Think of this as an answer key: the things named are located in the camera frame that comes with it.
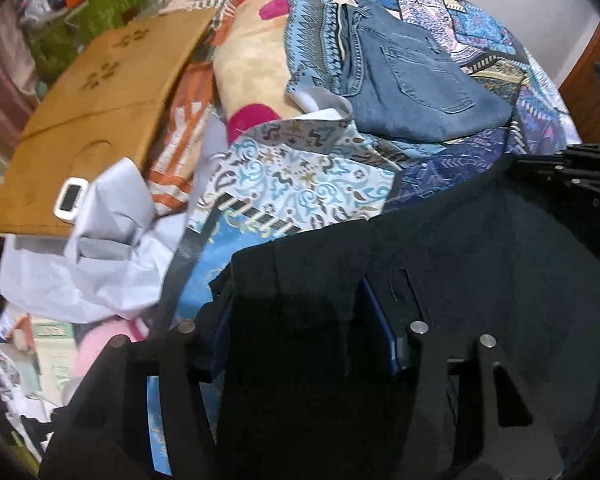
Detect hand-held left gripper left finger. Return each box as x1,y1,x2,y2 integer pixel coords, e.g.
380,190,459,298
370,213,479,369
39,280,232,480

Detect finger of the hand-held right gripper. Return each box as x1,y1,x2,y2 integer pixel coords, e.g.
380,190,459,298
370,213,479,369
555,144,600,165
517,157,600,197

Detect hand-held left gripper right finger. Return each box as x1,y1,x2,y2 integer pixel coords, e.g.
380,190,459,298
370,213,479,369
357,280,566,480

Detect black pants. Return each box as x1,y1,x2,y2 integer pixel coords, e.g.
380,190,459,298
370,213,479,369
200,160,600,480

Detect pink cloth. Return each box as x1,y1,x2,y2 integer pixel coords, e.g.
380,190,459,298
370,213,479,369
71,319,147,382

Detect white crumpled cloth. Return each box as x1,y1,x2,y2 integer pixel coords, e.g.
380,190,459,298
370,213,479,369
0,110,231,324

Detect light printed packaging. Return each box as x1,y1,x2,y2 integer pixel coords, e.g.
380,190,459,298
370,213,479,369
0,311,81,407

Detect blue patchwork blanket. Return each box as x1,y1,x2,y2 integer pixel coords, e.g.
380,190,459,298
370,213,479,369
145,0,582,477

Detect blue jeans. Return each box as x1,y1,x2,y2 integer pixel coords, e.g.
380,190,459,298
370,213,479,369
340,2,513,143

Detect white rectangular device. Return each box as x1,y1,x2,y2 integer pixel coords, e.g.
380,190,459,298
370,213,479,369
53,177,90,222

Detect orange striped cloth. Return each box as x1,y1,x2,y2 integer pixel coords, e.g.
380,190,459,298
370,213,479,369
145,0,252,217

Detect wooden lap desk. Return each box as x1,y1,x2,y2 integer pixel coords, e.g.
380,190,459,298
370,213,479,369
0,7,219,239

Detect beige floral blanket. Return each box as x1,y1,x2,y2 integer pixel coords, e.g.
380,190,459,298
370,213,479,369
212,0,303,142

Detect pink striped curtain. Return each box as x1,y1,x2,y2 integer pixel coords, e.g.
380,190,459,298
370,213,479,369
0,4,42,243

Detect green storage box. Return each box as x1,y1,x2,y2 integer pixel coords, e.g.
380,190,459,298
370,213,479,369
22,0,147,82

